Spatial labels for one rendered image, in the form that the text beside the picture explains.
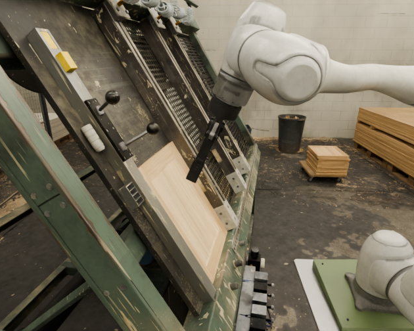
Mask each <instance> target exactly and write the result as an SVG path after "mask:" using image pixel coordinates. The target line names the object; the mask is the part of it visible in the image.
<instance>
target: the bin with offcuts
mask: <svg viewBox="0 0 414 331"><path fill-rule="evenodd" d="M278 118H279V144H278V149H279V150H280V151H281V152H286V153H296V152H298V151H299V150H300V144H301V140H302V133H303V130H304V124H305V120H306V118H307V117H306V116H303V115H300V114H280V115H278Z"/></svg>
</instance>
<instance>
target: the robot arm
mask: <svg viewBox="0 0 414 331"><path fill-rule="evenodd" d="M285 27H286V14H285V12H284V11H283V10H281V9H280V8H279V7H276V6H275V5H272V4H271V3H267V2H264V1H254V2H252V3H251V4H250V5H249V6H248V8H247V9H246V10H245V11H244V12H243V14H242V16H241V17H240V18H239V20H238V22H237V24H236V26H235V28H234V30H233V32H232V34H231V37H230V39H229V41H228V44H227V46H226V49H225V52H224V56H223V63H222V66H221V69H220V71H219V74H218V76H217V78H216V82H215V85H214V88H213V89H212V91H213V93H214V94H213V95H212V98H211V100H210V103H209V105H208V109H209V111H210V112H211V113H213V114H214V115H215V117H214V118H213V117H211V118H210V121H209V122H208V128H207V130H206V132H205V134H204V136H205V138H204V141H203V143H202V146H201V147H200V150H199V152H198V154H197V156H195V155H194V156H193V158H194V161H193V163H192V166H191V168H190V170H189V172H188V174H187V176H186V179H187V180H189V181H191V182H193V183H196V181H197V179H198V177H199V175H200V173H201V171H202V168H203V167H204V164H205V163H206V161H207V160H209V157H207V156H208V154H209V152H210V150H211V148H212V146H213V143H214V141H217V139H218V137H219V135H220V133H221V132H222V131H223V129H224V127H225V123H224V122H223V121H224V120H228V121H235V120H236V118H237V117H238V115H239V112H240V111H241V108H242V106H246V105H247V103H248V101H249V99H250V97H251V95H252V93H253V91H254V90H255V91H256V92H257V93H258V94H260V95H261V96H262V97H263V98H265V99H267V100H268V101H270V102H272V103H275V104H278V105H282V106H296V105H299V104H303V103H305V102H307V101H309V100H311V99H313V98H314V97H315V96H316V95H317V94H318V93H338V94H342V93H354V92H359V91H366V90H372V91H377V92H380V93H382V94H385V95H388V96H389V97H392V98H394V99H396V100H398V101H400V102H402V103H404V104H408V105H411V106H414V66H391V65H383V64H356V65H348V64H343V63H339V62H336V61H334V60H331V59H330V58H329V53H328V50H327V48H326V47H325V46H324V45H321V44H319V43H316V42H314V41H311V40H309V39H306V38H305V37H302V36H301V35H297V34H295V33H285ZM345 279H346V280H347V281H348V283H349V285H350V289H351V291H352V295H353V297H354V301H355V308H356V309H357V310H358V311H361V312H364V311H374V312H380V313H391V314H397V315H402V316H404V317H405V318H406V319H407V320H408V321H409V322H410V323H411V324H412V325H414V249H413V247H412V246H411V244H410V243H409V241H408V240H407V239H406V238H404V237H403V236H402V235H401V234H399V233H397V232H394V231H388V230H381V231H377V232H375V233H373V234H371V235H370V236H369V237H368V238H367V239H366V240H365V242H364V243H363V245H362V247H361V249H360V252H359V256H358V259H357V266H356V274H353V273H346V274H345Z"/></svg>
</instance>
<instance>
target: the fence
mask: <svg viewBox="0 0 414 331"><path fill-rule="evenodd" d="M41 32H47V33H48V34H49V35H50V37H51V39H52V40H53V41H54V43H55V45H56V46H57V48H58V49H51V48H50V46H49V45H48V43H47V42H46V40H45V39H44V37H43V36H42V34H41ZM26 37H27V39H28V41H29V42H30V43H31V45H32V47H33V48H34V49H35V51H36V53H37V54H38V55H39V57H40V59H41V60H42V62H43V63H44V65H45V66H46V68H47V69H48V71H49V72H50V74H51V75H52V77H53V78H54V80H55V81H56V83H57V84H58V86H59V87H60V89H61V90H62V92H63V93H64V95H65V96H66V98H67V99H68V101H69V102H70V104H71V105H72V107H73V108H74V110H75V111H76V113H77V114H78V116H79V117H80V119H81V120H82V122H83V123H84V125H87V124H91V126H92V127H93V129H94V130H95V132H96V133H97V135H98V136H99V138H100V139H101V141H102V142H103V144H104V146H105V148H104V150H102V152H103V153H104V155H105V156H106V158H107V159H108V161H109V162H110V164H111V165H112V167H113V168H114V170H115V171H116V173H117V174H118V176H119V177H120V179H121V180H122V182H123V183H124V184H125V185H126V184H128V183H130V182H132V183H133V184H134V185H135V187H136V189H137V190H138V191H139V193H140V195H141V196H142V197H143V199H144V202H142V203H141V205H140V206H139V207H140V209H141V211H142V212H143V213H144V215H145V217H146V218H147V219H148V221H149V223H150V224H151V225H152V227H153V229H154V230H155V231H156V233H157V235H158V236H159V237H160V239H161V241H162V242H163V243H164V245H165V247H166V248H167V249H168V251H169V252H170V254H171V255H172V257H173V258H174V260H175V262H176V263H177V264H178V266H179V268H180V269H181V270H182V272H183V274H184V275H185V276H186V278H187V280H188V281H189V282H190V284H191V286H192V287H193V288H194V290H195V292H196V293H197V294H198V296H199V298H200V299H201V300H202V302H203V303H206V302H209V301H213V300H214V296H215V293H216V288H215V287H214V285H213V284H212V282H211V280H210V279H209V278H208V276H207V274H206V273H205V271H204V269H203V268H202V267H201V265H200V263H199V262H198V260H197V259H196V257H195V256H194V254H193V253H192V251H191V249H190V248H189V247H188V245H187V243H186V242H185V240H184V239H183V237H182V236H181V234H180V233H179V231H178V229H177V228H176V226H175V225H174V223H173V222H172V220H171V219H170V217H169V215H168V214H167V213H166V211H165V209H164V208H163V206H162V205H161V203H160V202H159V200H158V199H157V197H156V195H155V194H154V193H153V191H152V189H151V188H150V186H149V184H148V183H147V182H146V180H145V178H144V177H143V175H142V174H141V172H140V171H139V169H138V168H137V166H136V165H135V163H134V161H133V160H132V159H131V158H130V159H128V160H126V161H125V162H123V161H122V159H121V158H120V157H119V155H118V153H117V152H116V150H115V149H114V147H113V146H112V144H111V143H110V141H109V140H108V138H107V137H106V135H105V134H104V132H103V130H102V129H101V127H100V126H99V124H98V123H97V121H96V120H95V118H94V117H93V115H92V113H91V112H90V111H89V109H88V107H87V106H86V105H85V103H84V101H85V100H88V99H92V96H91V95H90V94H89V92H88V90H87V89H86V87H85V85H84V84H83V83H82V81H81V79H80V78H79V76H78V75H77V73H76V72H75V71H73V72H66V71H65V69H64V68H63V66H62V64H61V63H60V62H59V60H58V58H57V57H56V55H57V54H58V53H59V52H62V50H61V49H60V47H59V45H58V44H57V42H56V41H55V39H54V37H53V36H52V35H51V33H50V31H49V30H48V29H42V28H34V29H33V30H32V31H31V32H30V33H29V34H28V35H26Z"/></svg>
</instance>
